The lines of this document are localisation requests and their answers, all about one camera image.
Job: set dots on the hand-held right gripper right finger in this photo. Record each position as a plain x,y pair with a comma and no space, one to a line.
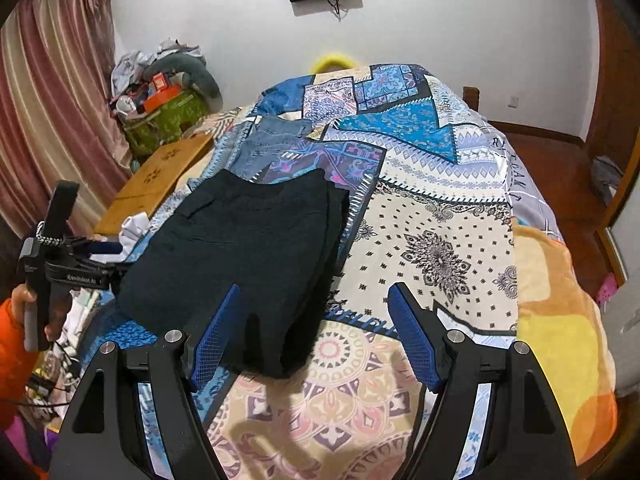
415,335

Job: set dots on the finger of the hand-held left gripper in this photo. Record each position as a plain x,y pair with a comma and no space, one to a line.
102,249

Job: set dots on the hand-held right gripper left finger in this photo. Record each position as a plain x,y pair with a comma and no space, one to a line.
215,340

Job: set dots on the black pants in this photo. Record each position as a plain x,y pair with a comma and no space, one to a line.
240,260

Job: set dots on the person's left hand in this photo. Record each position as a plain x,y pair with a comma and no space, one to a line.
55,325

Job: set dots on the white cloth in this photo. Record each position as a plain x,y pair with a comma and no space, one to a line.
135,230

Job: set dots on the wooden lap desk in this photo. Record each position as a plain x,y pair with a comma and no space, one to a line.
150,180

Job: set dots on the patchwork patterned blanket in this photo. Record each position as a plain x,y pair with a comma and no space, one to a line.
425,200

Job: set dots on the pink and beige striped curtain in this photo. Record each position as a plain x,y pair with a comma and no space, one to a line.
50,110

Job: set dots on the orange and yellow blanket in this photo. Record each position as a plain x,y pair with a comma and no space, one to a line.
565,335

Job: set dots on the orange box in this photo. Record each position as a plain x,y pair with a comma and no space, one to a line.
162,97

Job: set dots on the striped bedsheet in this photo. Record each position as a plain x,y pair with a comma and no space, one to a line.
225,120

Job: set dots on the pile of grey clothes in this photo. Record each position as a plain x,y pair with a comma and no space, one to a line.
132,65

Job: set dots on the blue denim jeans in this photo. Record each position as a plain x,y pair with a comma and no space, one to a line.
265,145

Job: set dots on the pink slipper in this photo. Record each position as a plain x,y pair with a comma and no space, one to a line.
606,290

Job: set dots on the grey neck pillow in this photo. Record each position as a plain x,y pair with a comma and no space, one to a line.
202,75

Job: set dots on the grey bag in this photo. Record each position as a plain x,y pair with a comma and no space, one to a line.
607,180

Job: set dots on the yellow foam tube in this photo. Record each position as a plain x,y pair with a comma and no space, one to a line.
332,61

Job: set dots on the wooden bed post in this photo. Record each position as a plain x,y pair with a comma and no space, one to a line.
471,97

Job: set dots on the white wall socket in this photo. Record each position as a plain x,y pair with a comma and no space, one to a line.
513,102

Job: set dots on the wooden door frame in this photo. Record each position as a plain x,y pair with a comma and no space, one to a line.
617,110

